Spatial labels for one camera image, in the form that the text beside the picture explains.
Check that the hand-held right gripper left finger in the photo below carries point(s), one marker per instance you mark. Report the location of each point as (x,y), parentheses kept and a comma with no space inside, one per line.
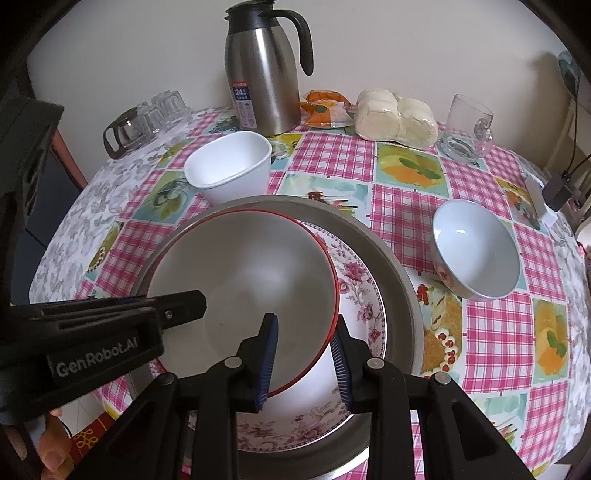
(268,360)

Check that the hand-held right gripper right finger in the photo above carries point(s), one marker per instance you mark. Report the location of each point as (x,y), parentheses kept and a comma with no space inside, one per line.
(341,369)

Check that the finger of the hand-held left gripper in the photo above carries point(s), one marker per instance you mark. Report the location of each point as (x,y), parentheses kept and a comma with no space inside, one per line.
(182,307)

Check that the red-rimmed white bowl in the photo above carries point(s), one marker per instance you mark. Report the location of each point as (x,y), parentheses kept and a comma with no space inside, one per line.
(240,267)

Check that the pink floral plate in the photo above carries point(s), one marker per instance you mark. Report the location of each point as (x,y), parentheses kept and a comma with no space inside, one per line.
(355,286)

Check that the large stainless steel plate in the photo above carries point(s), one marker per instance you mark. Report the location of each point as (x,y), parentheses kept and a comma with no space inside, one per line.
(383,277)

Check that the person's left hand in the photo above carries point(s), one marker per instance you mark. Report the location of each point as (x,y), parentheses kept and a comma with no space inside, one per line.
(53,452)

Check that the white square bowl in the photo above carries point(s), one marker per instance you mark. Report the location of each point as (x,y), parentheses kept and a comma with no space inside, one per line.
(226,157)

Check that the pink checkered tablecloth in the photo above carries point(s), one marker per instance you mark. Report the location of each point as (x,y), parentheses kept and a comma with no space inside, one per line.
(406,203)

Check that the small floral white bowl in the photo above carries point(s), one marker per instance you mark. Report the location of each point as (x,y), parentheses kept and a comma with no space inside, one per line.
(475,249)

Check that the clear drinking glass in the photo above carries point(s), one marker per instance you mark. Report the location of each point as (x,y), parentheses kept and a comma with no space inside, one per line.
(175,106)
(156,117)

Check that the orange snack packet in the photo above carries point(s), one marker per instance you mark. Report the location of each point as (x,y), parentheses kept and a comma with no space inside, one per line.
(323,113)

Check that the stainless steel thermos jug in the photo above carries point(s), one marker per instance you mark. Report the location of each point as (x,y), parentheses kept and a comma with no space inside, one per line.
(263,69)

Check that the bag of white buns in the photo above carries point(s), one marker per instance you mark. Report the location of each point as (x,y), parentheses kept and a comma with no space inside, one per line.
(392,115)

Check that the small white box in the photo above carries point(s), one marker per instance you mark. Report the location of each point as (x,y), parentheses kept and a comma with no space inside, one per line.
(538,198)

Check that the clear glass mug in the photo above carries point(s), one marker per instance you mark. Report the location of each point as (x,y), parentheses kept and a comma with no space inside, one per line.
(461,134)

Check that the black power adapter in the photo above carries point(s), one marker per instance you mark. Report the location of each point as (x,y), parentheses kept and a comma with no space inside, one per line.
(558,191)

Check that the red-brown wooden frame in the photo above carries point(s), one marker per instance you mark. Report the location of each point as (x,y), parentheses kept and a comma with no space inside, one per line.
(69,157)

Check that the grey wall socket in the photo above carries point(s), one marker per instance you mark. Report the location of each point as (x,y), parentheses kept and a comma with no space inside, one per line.
(569,64)

